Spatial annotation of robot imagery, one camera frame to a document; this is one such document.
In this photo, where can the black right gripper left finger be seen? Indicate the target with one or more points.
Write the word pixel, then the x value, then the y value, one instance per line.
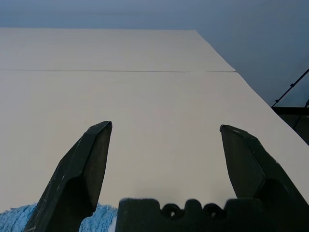
pixel 72 174

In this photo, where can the light blue terry rag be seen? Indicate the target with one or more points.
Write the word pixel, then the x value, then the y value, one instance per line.
pixel 14 220

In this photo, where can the black camera tripod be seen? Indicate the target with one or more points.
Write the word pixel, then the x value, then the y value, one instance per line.
pixel 290 85

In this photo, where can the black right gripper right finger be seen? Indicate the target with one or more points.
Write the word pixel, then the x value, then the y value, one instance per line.
pixel 251 159

